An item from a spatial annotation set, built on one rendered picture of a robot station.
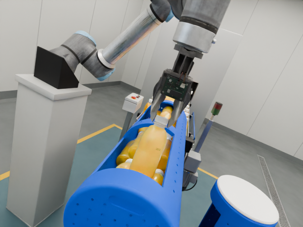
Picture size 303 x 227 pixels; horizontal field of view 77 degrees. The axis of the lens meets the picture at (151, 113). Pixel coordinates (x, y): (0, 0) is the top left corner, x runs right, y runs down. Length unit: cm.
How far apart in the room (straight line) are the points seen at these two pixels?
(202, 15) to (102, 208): 47
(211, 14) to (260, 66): 495
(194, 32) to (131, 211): 41
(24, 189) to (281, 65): 522
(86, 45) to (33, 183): 100
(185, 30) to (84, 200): 44
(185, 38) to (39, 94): 102
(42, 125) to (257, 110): 491
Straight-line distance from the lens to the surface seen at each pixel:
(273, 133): 566
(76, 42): 136
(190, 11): 46
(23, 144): 154
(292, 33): 553
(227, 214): 96
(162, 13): 113
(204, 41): 45
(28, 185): 168
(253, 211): 99
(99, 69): 135
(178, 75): 44
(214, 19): 46
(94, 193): 48
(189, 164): 153
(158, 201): 46
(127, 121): 159
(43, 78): 137
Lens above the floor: 152
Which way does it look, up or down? 19 degrees down
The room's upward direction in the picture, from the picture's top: 20 degrees clockwise
